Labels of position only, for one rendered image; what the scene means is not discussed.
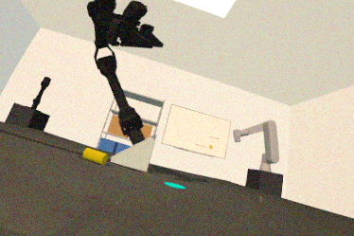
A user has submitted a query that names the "cyan circle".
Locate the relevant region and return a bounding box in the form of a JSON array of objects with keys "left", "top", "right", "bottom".
[{"left": 165, "top": 182, "right": 185, "bottom": 189}]

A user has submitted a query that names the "yellow cylinder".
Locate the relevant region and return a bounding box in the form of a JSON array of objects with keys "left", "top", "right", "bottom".
[{"left": 83, "top": 148, "right": 108, "bottom": 165}]

